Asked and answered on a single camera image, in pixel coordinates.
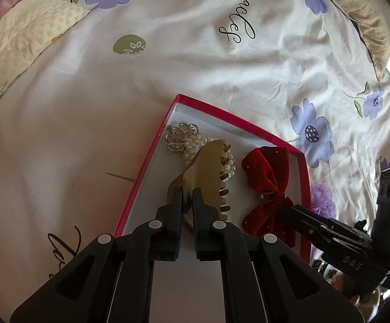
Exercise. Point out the beige pillow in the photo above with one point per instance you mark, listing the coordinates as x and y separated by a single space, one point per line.
359 10

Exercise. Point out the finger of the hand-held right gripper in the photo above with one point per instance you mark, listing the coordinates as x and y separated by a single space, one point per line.
326 245
329 223

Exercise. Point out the red velvet bow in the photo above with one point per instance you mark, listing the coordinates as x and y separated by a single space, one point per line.
265 171

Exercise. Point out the white floral bedsheet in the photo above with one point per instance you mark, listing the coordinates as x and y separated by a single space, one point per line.
181 57

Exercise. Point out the purple fluffy flower ornament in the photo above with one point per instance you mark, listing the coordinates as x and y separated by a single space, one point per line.
322 197

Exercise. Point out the pearl and silver hair accessory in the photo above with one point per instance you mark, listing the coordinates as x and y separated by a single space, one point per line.
181 138

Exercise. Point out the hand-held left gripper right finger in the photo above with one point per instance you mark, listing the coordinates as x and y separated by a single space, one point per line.
197 212

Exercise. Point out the gold hair claw clip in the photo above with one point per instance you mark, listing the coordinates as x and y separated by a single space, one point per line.
205 170

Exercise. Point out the red jewelry box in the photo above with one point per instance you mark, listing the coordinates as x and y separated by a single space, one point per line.
190 121

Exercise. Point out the cream dotted blanket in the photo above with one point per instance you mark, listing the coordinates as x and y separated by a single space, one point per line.
23 33

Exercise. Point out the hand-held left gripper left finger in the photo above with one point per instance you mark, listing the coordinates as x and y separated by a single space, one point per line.
177 208

